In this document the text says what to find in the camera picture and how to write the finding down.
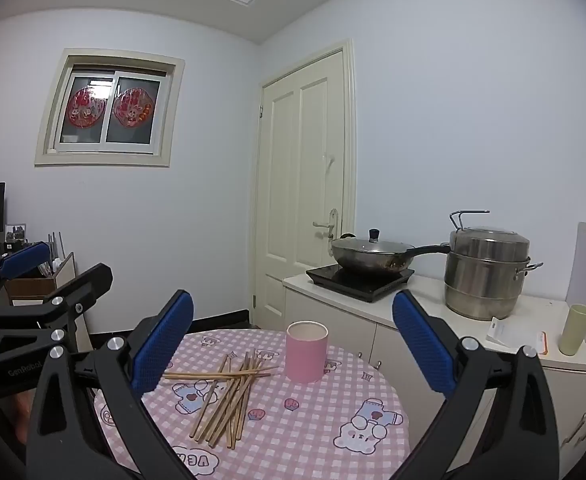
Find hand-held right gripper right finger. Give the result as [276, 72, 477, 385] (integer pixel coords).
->
[392, 290, 560, 480]

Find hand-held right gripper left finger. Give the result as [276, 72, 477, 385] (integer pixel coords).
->
[27, 289, 208, 480]

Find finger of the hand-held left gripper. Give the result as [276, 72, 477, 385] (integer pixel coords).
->
[0, 262, 114, 356]
[0, 241, 54, 312]

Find bunch of wooden chopsticks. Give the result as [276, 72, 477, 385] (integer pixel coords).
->
[163, 351, 280, 450]

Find pink cup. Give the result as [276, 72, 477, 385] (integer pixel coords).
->
[286, 320, 330, 385]

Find wooden side cabinet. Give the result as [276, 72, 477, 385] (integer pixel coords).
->
[4, 252, 92, 353]

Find metal rods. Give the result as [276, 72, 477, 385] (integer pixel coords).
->
[47, 231, 66, 277]

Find white hanging packet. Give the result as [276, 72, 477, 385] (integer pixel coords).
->
[487, 317, 541, 352]

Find steel steamer pot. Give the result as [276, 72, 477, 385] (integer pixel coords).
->
[444, 226, 544, 322]

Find black induction cooktop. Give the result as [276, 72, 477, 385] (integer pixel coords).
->
[306, 264, 416, 304]

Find white kitchen cabinet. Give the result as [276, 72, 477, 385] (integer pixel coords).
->
[282, 272, 586, 480]

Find glass wok lid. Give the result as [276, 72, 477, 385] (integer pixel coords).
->
[334, 228, 414, 257]

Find pink checked tablecloth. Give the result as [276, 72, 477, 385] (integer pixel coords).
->
[93, 329, 411, 480]

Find pale green cup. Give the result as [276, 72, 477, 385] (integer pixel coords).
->
[559, 303, 586, 357]

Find red round window decoration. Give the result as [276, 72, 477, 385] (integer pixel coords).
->
[68, 87, 106, 129]
[113, 88, 152, 125]

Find white framed window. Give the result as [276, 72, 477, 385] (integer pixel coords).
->
[35, 48, 186, 168]

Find white panel door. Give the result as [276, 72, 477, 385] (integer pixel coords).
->
[249, 39, 358, 331]

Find steel wok with black handle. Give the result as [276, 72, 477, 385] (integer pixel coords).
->
[331, 237, 452, 276]

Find metal door handle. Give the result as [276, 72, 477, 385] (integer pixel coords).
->
[313, 208, 342, 241]

